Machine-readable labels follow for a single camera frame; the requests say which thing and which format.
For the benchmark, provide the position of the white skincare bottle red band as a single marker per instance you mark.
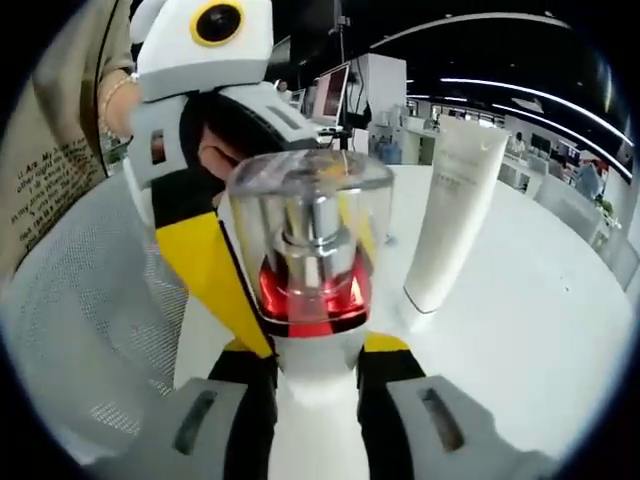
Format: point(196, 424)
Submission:
point(320, 400)

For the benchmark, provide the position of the pink screen monitor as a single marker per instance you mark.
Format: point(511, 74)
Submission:
point(334, 95)

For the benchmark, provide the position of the person's left hand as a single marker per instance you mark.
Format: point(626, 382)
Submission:
point(215, 160)

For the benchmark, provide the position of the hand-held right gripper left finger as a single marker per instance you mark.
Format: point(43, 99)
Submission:
point(240, 425)

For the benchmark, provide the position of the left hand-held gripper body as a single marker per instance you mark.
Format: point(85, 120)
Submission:
point(175, 55)

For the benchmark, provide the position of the blue water jug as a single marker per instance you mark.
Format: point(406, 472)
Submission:
point(387, 152)

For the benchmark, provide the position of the large white skincare tube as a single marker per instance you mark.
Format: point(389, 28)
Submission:
point(450, 225)

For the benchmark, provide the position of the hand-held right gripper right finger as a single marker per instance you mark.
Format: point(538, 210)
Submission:
point(400, 425)

